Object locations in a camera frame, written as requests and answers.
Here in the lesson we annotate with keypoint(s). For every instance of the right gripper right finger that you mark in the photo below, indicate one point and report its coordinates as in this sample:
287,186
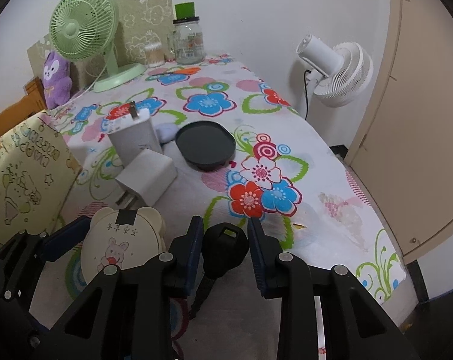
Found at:
355,326

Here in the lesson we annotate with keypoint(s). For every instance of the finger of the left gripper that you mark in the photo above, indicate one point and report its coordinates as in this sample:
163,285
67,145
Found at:
22,260

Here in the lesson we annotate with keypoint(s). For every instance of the green cup on jar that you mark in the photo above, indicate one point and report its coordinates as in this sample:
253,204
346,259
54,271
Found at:
185,10

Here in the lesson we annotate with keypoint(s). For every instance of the cream round bear case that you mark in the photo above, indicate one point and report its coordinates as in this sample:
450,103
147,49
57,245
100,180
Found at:
125,238

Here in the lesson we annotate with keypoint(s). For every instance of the beige wooden door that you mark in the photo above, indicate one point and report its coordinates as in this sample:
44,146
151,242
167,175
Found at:
405,160

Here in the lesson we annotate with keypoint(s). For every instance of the white circulator fan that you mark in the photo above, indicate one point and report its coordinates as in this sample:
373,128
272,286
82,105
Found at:
337,75

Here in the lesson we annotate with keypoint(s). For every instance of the black car key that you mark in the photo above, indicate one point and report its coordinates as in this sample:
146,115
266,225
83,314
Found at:
224,247

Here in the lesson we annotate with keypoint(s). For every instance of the wooden bed headboard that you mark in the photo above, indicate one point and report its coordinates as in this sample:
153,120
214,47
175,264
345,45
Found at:
32,102

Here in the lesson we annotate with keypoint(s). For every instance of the grey-blue soft pouch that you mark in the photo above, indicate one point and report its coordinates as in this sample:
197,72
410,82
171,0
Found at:
166,132

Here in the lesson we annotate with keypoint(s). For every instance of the green desk fan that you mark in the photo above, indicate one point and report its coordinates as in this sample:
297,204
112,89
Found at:
83,29

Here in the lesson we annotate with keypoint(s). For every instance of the orange handled scissors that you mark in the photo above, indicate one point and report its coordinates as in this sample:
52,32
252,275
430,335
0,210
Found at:
188,71

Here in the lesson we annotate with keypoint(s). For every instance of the yellow cartoon storage box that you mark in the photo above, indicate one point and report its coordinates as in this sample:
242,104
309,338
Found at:
37,171

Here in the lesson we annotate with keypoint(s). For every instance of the large white wall charger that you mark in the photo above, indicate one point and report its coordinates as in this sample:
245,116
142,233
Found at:
132,133

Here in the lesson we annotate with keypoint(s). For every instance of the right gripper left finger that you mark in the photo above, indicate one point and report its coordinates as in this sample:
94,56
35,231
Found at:
125,314

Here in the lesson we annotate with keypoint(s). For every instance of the glass mason jar mug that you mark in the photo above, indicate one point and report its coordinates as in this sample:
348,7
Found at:
186,42

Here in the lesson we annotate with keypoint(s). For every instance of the cotton swab container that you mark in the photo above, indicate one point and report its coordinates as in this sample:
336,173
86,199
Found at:
154,54

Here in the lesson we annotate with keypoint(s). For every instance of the small white cube charger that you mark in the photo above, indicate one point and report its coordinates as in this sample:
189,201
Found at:
148,176

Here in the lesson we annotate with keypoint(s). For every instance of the purple plush rabbit toy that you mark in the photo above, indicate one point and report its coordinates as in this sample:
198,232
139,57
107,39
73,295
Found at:
56,80

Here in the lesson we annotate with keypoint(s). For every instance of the dark grey oval tray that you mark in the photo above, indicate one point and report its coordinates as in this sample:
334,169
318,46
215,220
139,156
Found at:
205,145

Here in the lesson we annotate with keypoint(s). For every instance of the floral tablecloth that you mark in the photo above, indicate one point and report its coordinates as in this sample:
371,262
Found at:
281,169

